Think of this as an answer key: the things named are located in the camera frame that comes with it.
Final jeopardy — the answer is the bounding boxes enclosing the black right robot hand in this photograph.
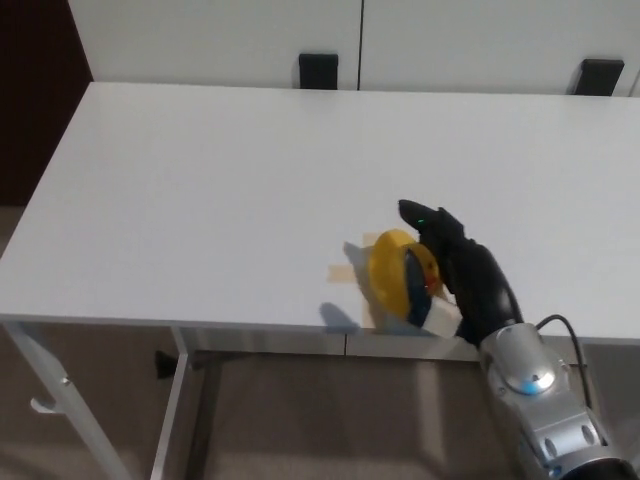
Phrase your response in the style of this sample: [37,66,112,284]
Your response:
[397,198,526,349]

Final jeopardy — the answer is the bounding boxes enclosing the yellow duck toy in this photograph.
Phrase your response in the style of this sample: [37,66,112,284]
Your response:
[368,228,444,326]

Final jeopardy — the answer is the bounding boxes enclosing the white desk leg with hook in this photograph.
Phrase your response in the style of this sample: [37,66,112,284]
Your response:
[3,321,132,480]

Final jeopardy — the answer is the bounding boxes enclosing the white partition panel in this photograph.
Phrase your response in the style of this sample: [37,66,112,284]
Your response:
[63,0,363,92]
[359,0,640,99]

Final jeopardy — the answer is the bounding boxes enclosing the black partition foot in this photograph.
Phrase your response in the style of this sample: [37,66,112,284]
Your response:
[154,350,178,381]

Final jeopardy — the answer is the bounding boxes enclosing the white hook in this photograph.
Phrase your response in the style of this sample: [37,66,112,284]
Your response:
[29,396,65,416]

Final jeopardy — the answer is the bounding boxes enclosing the dark brown door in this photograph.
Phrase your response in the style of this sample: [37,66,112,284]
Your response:
[0,0,96,207]

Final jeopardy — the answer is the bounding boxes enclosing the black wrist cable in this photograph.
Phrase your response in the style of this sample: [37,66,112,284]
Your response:
[535,313,612,449]

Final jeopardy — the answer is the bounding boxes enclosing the black partition bracket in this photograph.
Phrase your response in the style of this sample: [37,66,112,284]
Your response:
[574,58,626,97]
[298,52,341,91]

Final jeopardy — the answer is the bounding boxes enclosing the grey metal support post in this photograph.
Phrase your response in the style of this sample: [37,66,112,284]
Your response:
[191,351,224,480]

